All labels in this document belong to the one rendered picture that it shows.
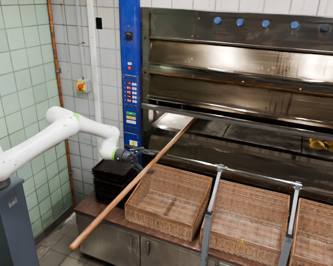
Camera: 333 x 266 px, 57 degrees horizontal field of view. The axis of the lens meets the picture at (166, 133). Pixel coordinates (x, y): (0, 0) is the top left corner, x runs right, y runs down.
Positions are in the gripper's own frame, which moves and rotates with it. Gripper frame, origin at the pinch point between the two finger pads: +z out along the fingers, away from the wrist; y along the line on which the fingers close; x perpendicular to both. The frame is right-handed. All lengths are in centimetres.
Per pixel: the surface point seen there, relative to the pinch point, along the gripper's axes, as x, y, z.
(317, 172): -59, 12, 102
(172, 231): -6, 57, 14
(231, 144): -56, 2, 40
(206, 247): 4, 51, 43
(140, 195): -29, 52, -24
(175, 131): -56, 1, -6
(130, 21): -51, -81, -43
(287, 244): 3, 29, 89
